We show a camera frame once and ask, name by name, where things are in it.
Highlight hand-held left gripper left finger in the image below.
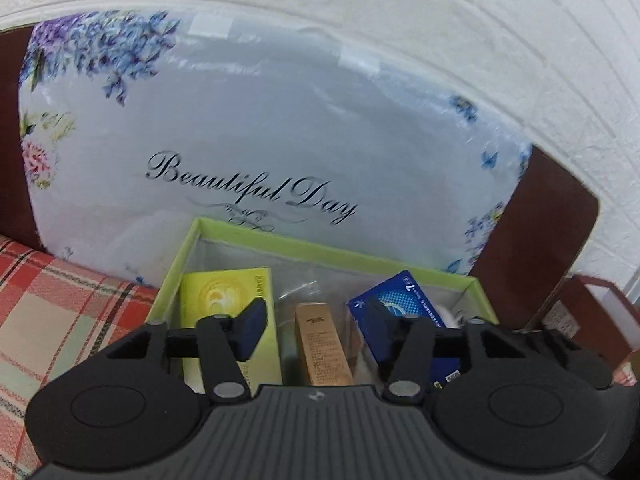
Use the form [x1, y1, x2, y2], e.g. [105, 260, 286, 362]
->
[107, 297, 268, 403]

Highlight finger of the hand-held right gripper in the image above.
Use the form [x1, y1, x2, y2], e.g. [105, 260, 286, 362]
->
[525, 331, 615, 392]

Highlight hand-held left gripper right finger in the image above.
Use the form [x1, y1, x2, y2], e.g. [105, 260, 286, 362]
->
[367, 310, 523, 403]

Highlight yellow box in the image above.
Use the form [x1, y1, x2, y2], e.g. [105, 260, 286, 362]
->
[179, 267, 283, 396]

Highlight dark blue box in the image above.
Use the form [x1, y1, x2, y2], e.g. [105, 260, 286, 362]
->
[347, 270, 481, 391]

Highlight tan brown box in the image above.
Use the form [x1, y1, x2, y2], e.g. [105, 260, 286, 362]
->
[295, 302, 355, 387]

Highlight green storage box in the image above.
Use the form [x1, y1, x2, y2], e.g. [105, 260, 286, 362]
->
[145, 216, 501, 396]

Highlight brown headboard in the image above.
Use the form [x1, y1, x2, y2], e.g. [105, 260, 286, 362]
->
[0, 25, 601, 331]

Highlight red plaid blanket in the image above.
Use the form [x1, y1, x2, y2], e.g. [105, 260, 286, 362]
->
[0, 234, 161, 480]

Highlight floral pillow in plastic cover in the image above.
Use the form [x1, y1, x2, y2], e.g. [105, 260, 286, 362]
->
[17, 7, 533, 286]

